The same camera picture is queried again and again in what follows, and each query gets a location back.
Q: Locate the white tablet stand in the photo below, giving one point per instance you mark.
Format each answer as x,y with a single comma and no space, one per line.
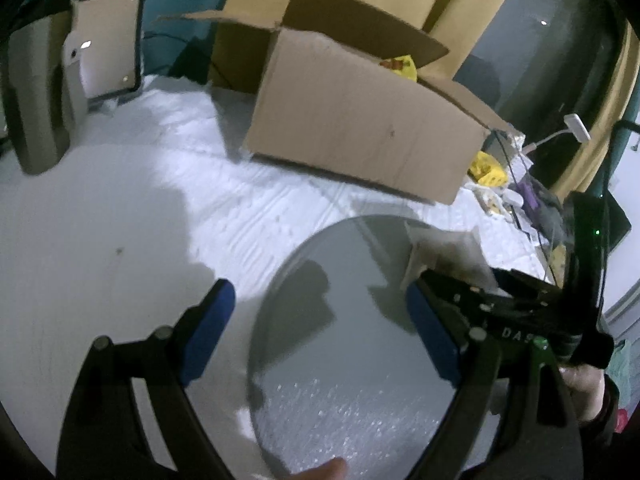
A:
75,77

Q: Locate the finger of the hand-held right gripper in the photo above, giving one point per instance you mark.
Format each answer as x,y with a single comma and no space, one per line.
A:
522,281
460,297

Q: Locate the rectangular black framed mirror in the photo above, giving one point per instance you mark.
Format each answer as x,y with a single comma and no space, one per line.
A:
107,40

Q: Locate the pale clear snack packet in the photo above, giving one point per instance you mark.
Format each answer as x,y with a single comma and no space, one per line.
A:
445,255

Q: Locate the person's right forearm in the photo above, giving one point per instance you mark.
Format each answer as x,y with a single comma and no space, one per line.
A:
602,430

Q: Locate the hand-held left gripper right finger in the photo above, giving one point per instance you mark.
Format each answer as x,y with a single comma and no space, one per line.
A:
432,335

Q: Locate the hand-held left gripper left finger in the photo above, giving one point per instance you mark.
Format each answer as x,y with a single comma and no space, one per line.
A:
212,320

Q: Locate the yellow dotted bag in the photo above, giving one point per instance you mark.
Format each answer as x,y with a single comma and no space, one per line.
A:
487,170

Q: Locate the person's right hand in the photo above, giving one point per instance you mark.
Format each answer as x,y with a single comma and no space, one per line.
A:
585,390

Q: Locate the yellow snack packet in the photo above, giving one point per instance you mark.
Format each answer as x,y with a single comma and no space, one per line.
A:
400,65

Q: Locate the round glass tray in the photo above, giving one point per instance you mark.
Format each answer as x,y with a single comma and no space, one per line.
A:
350,350

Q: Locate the cardboard box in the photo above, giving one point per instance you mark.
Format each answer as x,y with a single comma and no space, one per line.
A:
360,115

